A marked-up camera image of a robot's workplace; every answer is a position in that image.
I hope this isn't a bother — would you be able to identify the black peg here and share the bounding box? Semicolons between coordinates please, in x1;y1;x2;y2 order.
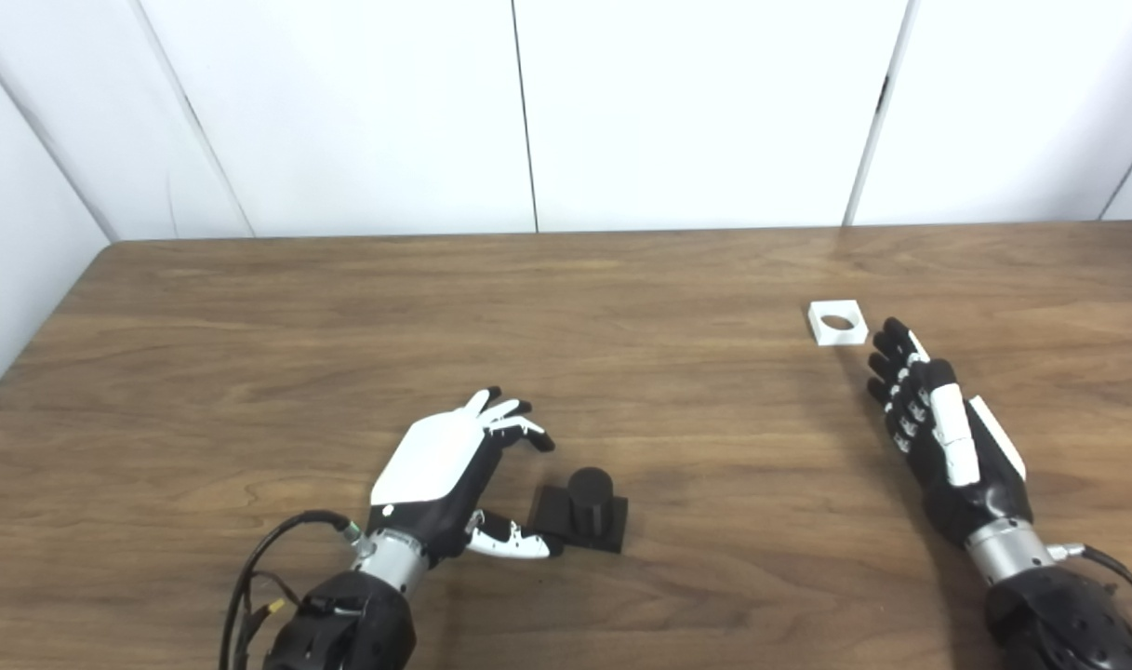
528;467;630;555

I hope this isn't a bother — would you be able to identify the thick black left wrist cable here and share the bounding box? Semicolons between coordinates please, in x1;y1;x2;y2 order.
219;509;362;670

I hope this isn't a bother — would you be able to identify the white square piece with hole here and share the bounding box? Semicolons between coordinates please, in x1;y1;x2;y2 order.
807;299;870;347

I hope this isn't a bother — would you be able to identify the thin cable with yellow plug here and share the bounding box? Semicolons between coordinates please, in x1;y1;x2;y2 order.
235;570;299;670

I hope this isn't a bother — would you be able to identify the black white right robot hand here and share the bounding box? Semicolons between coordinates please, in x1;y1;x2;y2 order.
866;317;1034;548

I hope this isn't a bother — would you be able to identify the thick black right wrist cable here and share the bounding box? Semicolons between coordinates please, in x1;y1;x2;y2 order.
1049;543;1132;620

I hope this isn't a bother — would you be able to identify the thick black wrist cable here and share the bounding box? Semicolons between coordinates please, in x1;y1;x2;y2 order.
219;509;362;670
1049;543;1132;620

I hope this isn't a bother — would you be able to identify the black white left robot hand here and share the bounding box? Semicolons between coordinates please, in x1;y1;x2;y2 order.
368;386;565;561

